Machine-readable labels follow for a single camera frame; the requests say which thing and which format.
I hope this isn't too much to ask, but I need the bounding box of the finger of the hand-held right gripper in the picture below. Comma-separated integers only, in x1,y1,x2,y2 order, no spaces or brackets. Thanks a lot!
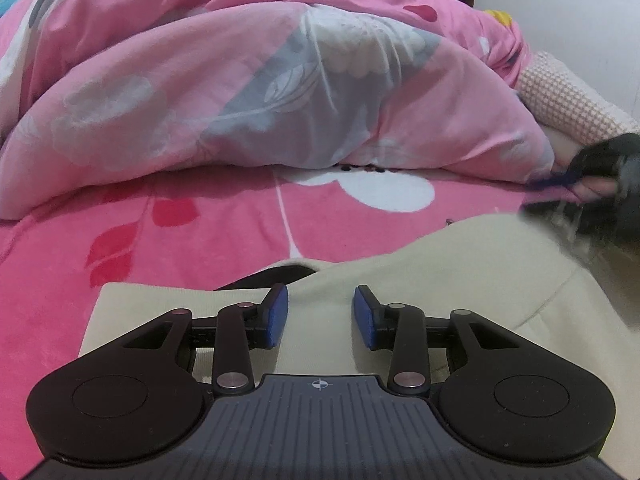
527,170,583,192
520,200,583,233

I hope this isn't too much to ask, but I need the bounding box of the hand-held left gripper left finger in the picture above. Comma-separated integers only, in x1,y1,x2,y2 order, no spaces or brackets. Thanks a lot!
122,283,290,395

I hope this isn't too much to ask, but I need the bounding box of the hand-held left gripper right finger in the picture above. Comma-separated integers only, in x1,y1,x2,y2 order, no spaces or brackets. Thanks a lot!
352,285,521,395

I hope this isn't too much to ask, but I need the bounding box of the beige zip jacket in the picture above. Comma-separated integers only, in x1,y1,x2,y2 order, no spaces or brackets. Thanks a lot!
77,212,640,466

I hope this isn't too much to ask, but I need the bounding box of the pink checked knit cloth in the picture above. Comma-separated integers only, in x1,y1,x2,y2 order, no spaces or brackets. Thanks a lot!
517,50,638,148

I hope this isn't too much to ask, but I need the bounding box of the pink flower-print blanket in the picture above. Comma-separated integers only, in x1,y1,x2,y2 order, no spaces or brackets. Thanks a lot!
0,162,551,466

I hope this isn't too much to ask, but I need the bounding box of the pink floral duvet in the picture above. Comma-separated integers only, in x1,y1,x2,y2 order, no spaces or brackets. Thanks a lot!
0,0,556,221

